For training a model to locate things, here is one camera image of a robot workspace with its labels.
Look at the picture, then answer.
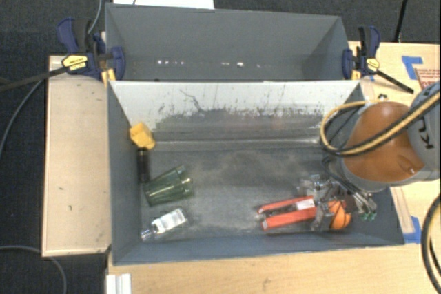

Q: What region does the pale wood board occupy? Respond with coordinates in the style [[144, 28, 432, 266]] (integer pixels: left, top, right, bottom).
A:
[[41, 54, 112, 258]]

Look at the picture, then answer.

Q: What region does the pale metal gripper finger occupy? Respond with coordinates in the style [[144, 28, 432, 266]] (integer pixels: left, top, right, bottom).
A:
[[311, 202, 334, 233], [297, 175, 330, 199]]

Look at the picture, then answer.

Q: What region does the red hand tool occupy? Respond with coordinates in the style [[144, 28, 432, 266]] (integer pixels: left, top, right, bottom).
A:
[[257, 195, 318, 232]]

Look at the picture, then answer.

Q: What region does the yellow and black tool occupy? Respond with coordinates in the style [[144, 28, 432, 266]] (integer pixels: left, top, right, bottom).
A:
[[128, 122, 157, 184]]

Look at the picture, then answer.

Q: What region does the grey metal bin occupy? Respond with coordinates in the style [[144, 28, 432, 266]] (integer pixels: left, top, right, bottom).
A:
[[104, 2, 406, 266]]

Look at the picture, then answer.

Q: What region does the orange ball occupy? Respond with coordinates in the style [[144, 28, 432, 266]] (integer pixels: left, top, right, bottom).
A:
[[329, 200, 353, 230]]

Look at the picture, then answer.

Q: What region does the clear plastic bottle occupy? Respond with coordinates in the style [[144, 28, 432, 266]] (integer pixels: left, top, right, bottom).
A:
[[140, 208, 190, 243]]

